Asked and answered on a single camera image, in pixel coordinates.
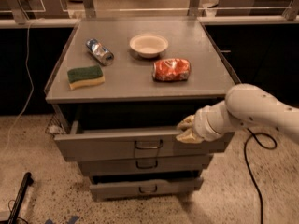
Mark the grey metal drawer cabinet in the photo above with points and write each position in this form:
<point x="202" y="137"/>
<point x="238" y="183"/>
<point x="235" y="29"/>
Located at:
<point x="130" y="97"/>

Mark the grey bottom drawer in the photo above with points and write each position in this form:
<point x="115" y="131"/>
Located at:
<point x="153" y="187"/>

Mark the white paper bowl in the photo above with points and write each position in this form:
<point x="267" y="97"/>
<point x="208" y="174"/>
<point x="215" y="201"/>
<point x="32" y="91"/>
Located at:
<point x="148" y="45"/>

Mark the grey drawer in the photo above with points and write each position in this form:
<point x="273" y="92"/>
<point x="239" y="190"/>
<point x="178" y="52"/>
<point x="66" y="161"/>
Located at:
<point x="145" y="165"/>
<point x="153" y="187"/>
<point x="126" y="144"/>

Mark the black bar on floor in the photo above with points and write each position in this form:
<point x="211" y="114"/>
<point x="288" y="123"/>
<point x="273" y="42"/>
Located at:
<point x="26" y="182"/>

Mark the blue silver soda can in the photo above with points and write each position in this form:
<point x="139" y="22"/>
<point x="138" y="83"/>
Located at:
<point x="103" y="55"/>

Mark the wire mesh basket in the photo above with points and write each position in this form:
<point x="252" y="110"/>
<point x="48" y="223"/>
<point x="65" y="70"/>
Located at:
<point x="54" y="126"/>

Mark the grey middle drawer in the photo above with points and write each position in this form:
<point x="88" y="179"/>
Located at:
<point x="145" y="165"/>

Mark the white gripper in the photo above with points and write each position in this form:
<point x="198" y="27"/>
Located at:
<point x="201" y="125"/>

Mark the crushed orange soda can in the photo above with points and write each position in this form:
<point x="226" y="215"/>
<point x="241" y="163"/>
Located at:
<point x="171" y="70"/>

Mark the grey top drawer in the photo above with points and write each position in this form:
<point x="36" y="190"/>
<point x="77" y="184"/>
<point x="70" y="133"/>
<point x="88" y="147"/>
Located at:
<point x="126" y="144"/>

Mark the green yellow sponge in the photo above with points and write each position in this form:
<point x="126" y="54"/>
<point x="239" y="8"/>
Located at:
<point x="85" y="76"/>

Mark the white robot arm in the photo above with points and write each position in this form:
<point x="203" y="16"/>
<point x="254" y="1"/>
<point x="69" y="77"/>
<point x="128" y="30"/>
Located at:
<point x="244" y="106"/>

